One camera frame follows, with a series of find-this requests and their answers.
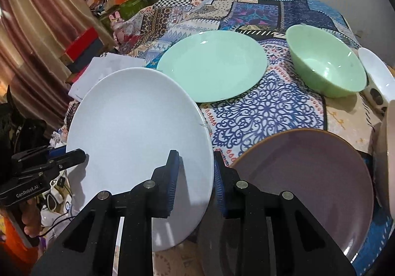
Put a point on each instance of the brown striped curtain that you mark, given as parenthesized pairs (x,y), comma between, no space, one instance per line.
(37,10)

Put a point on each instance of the person's left hand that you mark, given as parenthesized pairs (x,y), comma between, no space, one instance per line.
(31,217)

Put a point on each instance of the black bag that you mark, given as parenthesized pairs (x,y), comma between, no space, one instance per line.
(21,131)

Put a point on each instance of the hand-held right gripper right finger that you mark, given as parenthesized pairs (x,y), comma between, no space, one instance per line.
(219,189)

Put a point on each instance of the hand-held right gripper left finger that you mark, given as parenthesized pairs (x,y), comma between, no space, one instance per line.
(173,183)

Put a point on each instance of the white plate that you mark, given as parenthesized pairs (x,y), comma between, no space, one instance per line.
(132,128)

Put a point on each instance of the dark grey box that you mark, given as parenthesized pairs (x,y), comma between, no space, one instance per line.
(89,55)

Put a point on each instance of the patchwork tablecloth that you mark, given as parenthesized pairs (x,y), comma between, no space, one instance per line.
(271,103)

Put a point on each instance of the red box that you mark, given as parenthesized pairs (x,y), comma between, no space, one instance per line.
(80,44)

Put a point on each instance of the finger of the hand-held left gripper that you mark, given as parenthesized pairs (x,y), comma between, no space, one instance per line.
(57,150)
(71,157)

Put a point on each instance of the mint green plate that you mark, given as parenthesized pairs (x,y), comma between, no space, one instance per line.
(213,66)

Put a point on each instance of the white plastic device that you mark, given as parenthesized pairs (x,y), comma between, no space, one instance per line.
(51,202)

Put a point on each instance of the white bowl with heart print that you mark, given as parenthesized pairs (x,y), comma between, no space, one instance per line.
(375,72)

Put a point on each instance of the purple plate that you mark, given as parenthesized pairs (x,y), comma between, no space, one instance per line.
(302,177)

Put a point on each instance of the green box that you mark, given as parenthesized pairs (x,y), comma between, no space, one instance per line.
(131,6)

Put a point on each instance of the pink bunny toy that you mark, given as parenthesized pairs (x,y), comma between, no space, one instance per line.
(116,21)

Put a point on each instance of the green bowl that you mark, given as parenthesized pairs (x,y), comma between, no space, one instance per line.
(324,60)

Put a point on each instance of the folded white cloth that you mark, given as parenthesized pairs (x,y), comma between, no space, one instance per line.
(101,72)

